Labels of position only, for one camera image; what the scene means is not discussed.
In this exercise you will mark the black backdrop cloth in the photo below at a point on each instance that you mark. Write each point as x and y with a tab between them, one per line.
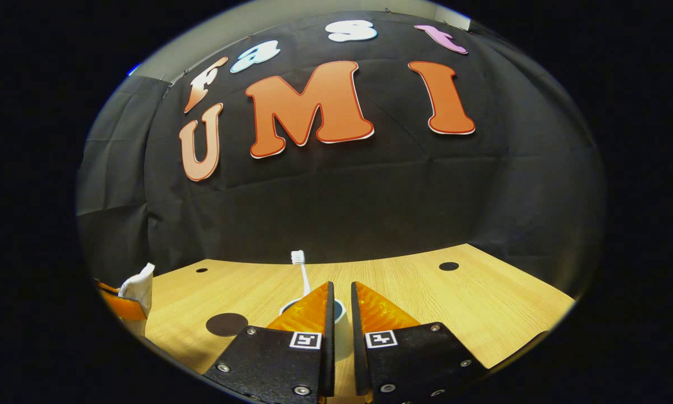
370	196

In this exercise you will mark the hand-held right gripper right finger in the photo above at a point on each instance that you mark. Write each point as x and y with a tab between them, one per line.
415	359

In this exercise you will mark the white toothbrush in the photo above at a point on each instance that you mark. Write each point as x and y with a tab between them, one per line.
302	278

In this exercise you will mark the wooden desktop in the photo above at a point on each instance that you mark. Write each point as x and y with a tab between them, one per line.
454	303

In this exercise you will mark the dark round coaster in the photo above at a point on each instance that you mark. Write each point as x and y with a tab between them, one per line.
227	324

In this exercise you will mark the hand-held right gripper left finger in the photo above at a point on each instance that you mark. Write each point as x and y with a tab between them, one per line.
274	365

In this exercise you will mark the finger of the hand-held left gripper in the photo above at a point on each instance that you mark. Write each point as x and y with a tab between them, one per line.
126	308

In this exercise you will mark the white toothpaste tube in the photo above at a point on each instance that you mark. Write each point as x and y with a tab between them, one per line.
140	286

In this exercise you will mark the light blue cup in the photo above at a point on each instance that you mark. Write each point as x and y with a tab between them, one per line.
342	336

